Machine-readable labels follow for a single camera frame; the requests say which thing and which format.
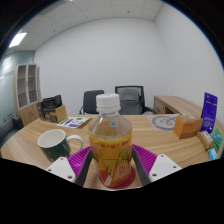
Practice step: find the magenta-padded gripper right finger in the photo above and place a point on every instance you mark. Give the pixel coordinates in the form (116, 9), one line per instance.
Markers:
(163, 165)

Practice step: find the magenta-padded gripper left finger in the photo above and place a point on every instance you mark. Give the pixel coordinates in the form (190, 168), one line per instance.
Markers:
(61, 166)

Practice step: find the yellow drink bottle white cap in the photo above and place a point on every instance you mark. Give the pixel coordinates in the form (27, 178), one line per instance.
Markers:
(110, 150)

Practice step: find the dark green printed mug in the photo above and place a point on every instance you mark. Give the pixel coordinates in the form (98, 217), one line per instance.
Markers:
(55, 148)

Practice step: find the flat round red coaster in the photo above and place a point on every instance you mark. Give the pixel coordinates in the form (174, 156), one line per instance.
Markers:
(131, 176)

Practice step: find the orange cardboard box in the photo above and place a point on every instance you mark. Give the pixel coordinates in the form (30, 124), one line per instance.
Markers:
(187, 126)

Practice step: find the colourful printed leaflet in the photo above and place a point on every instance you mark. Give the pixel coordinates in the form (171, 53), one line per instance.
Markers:
(73, 122)

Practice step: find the small blue packet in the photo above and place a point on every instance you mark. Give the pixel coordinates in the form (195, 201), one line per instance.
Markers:
(212, 154)

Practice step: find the tan cardboard box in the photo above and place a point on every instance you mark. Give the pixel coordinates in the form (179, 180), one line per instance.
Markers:
(59, 114)

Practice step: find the small dark printed box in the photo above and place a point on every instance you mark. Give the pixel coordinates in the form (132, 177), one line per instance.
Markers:
(40, 111)

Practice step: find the wooden side desk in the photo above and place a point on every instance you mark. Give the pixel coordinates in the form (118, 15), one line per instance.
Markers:
(176, 104)

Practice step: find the purple standing card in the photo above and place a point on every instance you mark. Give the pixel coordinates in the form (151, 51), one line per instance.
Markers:
(209, 111)

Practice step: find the dark padded office chair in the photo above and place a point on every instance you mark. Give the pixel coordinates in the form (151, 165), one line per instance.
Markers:
(92, 101)

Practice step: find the black mesh office chair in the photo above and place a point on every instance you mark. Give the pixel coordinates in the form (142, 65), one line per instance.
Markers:
(131, 100)

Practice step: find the wooden glass-door shelf cabinet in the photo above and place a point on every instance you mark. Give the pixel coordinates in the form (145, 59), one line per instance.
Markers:
(26, 96)

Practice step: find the rectangular ceiling light panel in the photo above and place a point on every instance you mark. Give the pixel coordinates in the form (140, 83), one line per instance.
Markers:
(17, 39)

